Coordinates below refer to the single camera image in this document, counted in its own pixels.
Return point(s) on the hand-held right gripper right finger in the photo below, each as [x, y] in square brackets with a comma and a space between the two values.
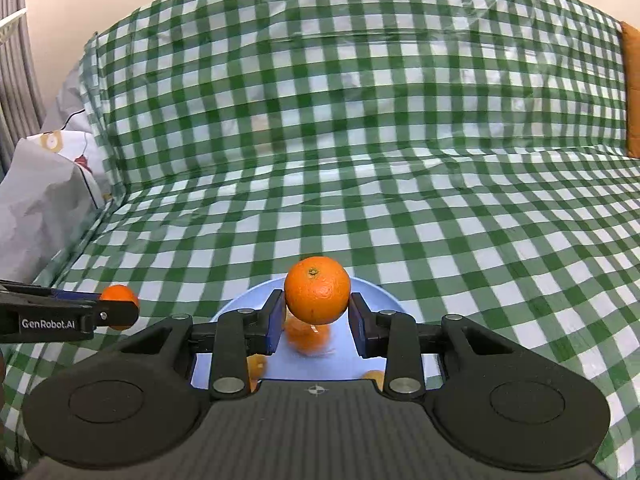
[356, 320]

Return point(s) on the round yellow fruit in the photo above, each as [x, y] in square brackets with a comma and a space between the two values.
[257, 366]

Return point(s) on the large orange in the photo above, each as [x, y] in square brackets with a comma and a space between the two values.
[317, 287]

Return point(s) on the small orange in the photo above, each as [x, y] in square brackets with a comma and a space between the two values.
[374, 378]
[120, 292]

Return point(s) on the light blue plate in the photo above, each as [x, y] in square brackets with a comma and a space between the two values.
[340, 365]

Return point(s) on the grey curtain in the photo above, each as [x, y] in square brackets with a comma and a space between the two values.
[15, 85]

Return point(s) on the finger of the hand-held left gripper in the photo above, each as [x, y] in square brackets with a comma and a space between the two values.
[115, 312]
[75, 295]

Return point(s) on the green checkered cloth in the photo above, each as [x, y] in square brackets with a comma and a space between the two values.
[375, 160]

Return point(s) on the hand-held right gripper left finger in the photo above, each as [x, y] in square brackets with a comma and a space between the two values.
[275, 320]

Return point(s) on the grey cloth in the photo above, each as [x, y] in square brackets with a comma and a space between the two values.
[70, 100]

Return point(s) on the orange cushion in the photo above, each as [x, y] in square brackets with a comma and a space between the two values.
[631, 85]

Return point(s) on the white printed bag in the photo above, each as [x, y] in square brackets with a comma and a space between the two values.
[40, 210]

